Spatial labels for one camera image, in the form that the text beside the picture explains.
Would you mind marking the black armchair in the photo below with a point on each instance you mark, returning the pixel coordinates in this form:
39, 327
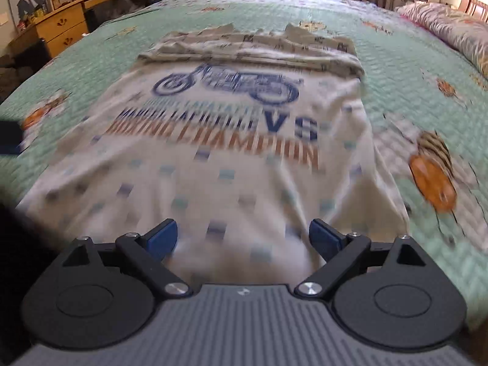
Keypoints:
23, 68

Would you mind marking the wooden headboard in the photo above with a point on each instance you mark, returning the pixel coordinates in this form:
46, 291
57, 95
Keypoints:
474, 2

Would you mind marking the wall poster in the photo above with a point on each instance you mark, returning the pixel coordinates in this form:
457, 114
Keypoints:
24, 5

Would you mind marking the floral pillow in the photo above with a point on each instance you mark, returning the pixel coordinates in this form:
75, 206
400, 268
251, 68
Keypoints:
450, 26

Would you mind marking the white printed shirt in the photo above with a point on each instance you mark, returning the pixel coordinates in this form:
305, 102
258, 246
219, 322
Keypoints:
228, 179

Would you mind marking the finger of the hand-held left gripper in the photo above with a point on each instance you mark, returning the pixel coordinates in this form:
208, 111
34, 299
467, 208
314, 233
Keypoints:
9, 137

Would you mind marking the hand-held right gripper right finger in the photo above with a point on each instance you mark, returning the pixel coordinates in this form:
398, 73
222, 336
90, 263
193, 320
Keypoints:
324, 238

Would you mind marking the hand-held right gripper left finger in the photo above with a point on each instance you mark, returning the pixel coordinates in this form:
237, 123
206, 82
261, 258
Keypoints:
164, 238

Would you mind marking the metal thermos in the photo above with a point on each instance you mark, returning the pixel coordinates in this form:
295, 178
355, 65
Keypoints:
49, 2

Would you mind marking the green quilted bee blanket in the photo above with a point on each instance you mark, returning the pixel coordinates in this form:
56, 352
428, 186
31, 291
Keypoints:
400, 64

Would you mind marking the wooden desk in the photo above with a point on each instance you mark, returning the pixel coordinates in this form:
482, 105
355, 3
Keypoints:
64, 26

